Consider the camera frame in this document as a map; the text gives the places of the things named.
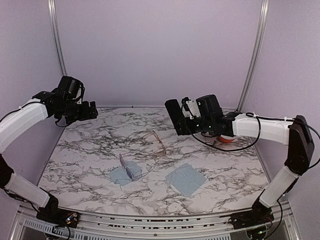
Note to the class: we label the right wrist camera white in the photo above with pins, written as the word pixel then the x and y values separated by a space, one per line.
pixel 190 108

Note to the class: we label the striped flag glasses pouch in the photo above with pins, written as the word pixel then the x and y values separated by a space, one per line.
pixel 209 139

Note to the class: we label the aluminium frame post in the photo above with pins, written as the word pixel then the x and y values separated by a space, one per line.
pixel 56 36
pixel 258 42

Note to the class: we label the pink frame sunglasses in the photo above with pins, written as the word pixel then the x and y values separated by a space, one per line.
pixel 152 147

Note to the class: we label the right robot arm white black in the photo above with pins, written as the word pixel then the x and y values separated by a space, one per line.
pixel 285 145

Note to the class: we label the black glasses case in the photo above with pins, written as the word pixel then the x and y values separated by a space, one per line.
pixel 172 106

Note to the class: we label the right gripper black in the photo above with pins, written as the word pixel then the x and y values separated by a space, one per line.
pixel 185 129

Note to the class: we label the right aluminium frame post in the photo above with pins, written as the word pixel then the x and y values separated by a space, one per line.
pixel 258 42

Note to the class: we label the orange white bowl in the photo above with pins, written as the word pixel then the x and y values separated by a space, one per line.
pixel 226 139

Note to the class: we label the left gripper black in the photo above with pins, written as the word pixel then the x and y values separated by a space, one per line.
pixel 85 114

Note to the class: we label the left aluminium frame post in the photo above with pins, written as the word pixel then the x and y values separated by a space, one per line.
pixel 56 36

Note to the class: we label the clear purple lens sunglasses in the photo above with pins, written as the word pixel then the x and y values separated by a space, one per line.
pixel 132 169

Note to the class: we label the front aluminium rail base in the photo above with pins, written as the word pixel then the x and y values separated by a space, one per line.
pixel 103 226

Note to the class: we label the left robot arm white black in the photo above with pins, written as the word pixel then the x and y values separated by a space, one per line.
pixel 28 135

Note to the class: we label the blue cleaning cloth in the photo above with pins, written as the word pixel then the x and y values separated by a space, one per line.
pixel 186 179
pixel 119 176

